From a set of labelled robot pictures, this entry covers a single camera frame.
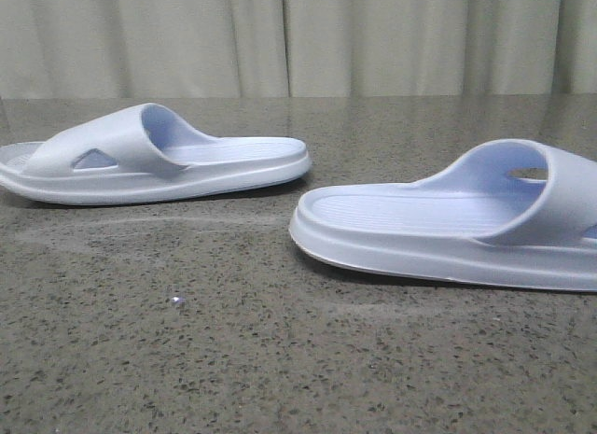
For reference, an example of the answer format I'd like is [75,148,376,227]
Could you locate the light blue slipper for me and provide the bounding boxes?
[289,139,596,292]
[1,103,311,205]

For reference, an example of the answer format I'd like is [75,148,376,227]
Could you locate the beige curtain backdrop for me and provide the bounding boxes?
[1,0,596,98]

